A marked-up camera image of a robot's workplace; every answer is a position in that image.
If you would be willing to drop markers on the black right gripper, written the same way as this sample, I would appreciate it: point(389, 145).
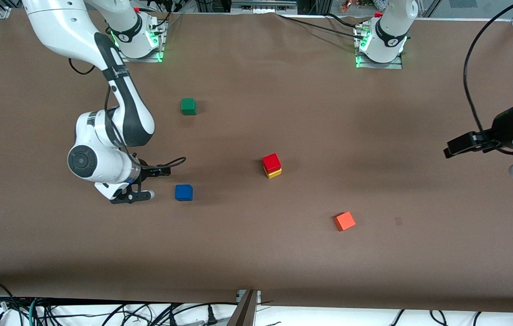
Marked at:
point(146, 171)

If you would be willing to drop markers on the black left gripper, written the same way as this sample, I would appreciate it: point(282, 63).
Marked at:
point(499, 131)

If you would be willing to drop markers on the blue wooden block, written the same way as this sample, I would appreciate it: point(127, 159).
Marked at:
point(184, 192)

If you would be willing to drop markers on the red wooden block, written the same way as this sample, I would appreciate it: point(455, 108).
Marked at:
point(271, 162)

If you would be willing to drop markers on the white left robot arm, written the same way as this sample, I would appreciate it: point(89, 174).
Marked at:
point(390, 27)

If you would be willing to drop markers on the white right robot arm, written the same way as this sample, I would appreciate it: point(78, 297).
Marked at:
point(84, 160)

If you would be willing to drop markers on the green wooden block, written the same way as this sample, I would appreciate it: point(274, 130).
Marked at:
point(188, 107)

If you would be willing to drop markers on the yellow wooden block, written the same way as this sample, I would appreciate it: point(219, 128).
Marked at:
point(275, 174)

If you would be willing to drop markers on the brown table cover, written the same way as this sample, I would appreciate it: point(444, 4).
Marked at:
point(256, 253)

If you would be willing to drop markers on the orange wooden block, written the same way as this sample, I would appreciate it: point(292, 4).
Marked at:
point(344, 221)

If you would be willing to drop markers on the black power plug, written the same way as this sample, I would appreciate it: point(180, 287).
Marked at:
point(212, 317)

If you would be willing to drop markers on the grey power strip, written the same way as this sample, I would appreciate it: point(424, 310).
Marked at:
point(263, 7)

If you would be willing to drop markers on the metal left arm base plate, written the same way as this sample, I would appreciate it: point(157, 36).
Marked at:
point(392, 65)

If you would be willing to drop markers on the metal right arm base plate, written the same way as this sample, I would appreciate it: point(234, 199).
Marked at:
point(147, 59)

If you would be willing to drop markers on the metal table edge bracket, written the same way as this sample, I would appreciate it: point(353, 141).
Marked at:
point(239, 295)

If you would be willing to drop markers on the grey slanted post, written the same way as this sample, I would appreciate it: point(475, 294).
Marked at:
point(243, 314)

